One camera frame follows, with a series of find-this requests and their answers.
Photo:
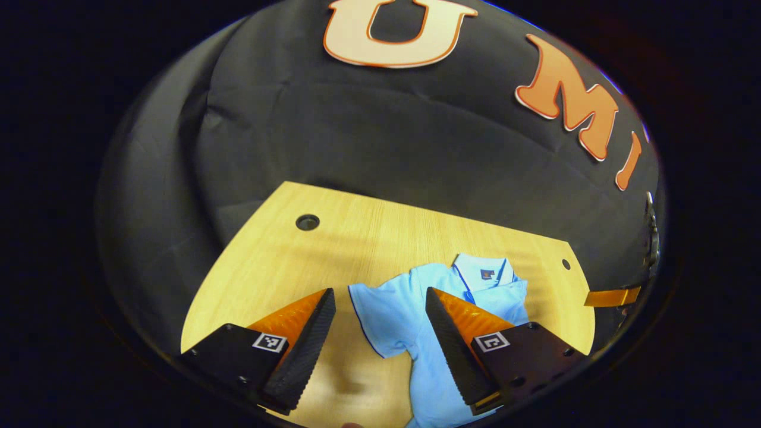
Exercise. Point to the light blue T-shirt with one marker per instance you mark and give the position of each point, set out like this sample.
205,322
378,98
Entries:
392,315

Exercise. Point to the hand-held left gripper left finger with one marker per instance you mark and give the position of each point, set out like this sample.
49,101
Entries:
303,356

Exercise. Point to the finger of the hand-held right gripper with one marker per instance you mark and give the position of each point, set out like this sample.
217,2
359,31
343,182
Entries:
612,296

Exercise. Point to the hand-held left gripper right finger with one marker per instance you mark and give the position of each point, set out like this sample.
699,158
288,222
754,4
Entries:
455,356

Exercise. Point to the black backdrop cloth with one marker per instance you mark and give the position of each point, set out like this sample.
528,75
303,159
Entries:
357,131

